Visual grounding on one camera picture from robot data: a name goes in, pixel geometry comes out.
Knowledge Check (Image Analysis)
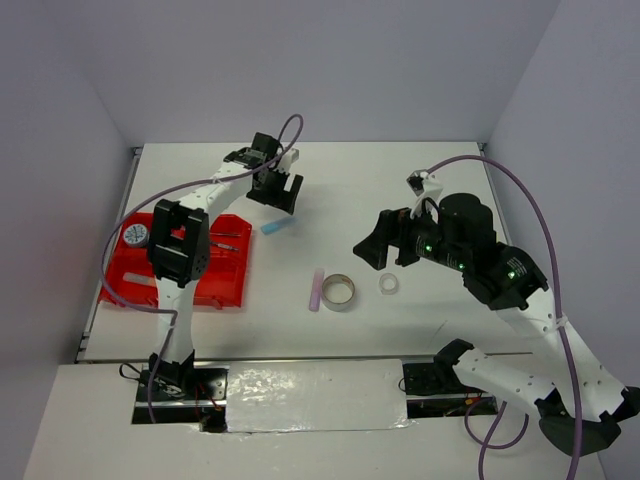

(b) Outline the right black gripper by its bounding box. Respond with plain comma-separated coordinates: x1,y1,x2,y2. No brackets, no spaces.
352,199,467,269

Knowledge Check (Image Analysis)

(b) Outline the large clear tape roll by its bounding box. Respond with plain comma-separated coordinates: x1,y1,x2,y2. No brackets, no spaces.
321,274,356,312

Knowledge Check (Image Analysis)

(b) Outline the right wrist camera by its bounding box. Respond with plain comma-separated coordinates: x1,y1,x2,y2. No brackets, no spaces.
406,170,443,219

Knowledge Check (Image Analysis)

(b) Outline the small clear tape roll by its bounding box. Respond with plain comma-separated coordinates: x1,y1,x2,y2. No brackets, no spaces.
378,273,399,295

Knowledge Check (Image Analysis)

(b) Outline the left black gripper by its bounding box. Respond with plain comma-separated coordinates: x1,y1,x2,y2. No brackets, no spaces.
247,165,303,215

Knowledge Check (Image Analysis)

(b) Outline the orange glue stick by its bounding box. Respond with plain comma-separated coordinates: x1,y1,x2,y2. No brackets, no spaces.
123,272,155,287

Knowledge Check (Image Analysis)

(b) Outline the purple glue stick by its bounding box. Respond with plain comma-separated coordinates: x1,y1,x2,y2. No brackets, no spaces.
308,268,325,312

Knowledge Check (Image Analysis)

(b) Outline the blue glue stick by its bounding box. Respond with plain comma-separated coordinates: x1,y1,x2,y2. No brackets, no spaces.
260,216,296,235

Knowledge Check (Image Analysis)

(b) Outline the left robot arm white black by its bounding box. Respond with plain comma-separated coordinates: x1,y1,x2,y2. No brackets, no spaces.
147,133,303,399

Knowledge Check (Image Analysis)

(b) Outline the blue gel pen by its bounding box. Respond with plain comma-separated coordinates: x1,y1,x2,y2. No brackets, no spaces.
210,242,239,252

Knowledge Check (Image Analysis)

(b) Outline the blue white putty jar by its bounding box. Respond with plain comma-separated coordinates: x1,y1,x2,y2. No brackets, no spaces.
122,223,149,249

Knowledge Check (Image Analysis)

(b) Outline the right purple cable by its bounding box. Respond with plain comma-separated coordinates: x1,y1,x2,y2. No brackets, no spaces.
427,154,584,480

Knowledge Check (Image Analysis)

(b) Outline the red compartment storage bin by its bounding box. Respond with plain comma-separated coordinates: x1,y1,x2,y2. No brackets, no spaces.
106,213,252,310

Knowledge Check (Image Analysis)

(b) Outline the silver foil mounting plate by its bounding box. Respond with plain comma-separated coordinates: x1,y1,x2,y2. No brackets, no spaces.
226,359,410,433

